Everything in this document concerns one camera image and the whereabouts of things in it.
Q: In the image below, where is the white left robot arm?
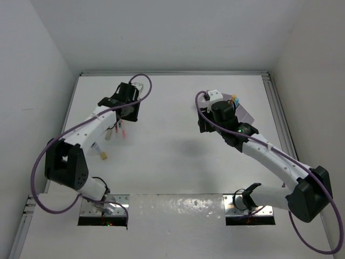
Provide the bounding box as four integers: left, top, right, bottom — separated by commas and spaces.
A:
45, 83, 143, 201

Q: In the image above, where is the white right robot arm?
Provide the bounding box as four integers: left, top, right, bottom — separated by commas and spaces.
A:
197, 100, 333, 223

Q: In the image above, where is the white purple desk organizer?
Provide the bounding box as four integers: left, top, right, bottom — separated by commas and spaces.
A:
199, 93, 254, 124

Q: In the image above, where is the pink pen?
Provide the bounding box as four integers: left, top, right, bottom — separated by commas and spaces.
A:
121, 120, 126, 139

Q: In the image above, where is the beige eraser stick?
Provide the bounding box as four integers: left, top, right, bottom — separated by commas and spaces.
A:
105, 129, 112, 140

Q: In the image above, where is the small yellow eraser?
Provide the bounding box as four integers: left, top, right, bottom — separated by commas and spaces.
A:
100, 152, 107, 160

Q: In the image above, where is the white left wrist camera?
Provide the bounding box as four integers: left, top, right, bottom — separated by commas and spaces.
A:
132, 82, 144, 97

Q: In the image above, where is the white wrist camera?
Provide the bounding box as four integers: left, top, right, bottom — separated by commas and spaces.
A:
132, 82, 144, 97
204, 90, 224, 112

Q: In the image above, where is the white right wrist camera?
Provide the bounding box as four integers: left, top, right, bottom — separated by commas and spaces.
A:
204, 90, 224, 112

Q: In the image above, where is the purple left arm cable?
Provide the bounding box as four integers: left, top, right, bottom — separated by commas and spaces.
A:
31, 73, 153, 226

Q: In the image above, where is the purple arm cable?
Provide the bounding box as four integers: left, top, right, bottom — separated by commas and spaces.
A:
195, 90, 341, 255
31, 73, 153, 226

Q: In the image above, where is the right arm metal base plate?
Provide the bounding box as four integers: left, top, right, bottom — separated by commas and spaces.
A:
223, 194, 274, 217

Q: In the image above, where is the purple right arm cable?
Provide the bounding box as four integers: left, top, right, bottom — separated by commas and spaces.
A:
195, 90, 341, 255

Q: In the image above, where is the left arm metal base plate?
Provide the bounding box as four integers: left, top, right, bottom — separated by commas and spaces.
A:
80, 194, 129, 217

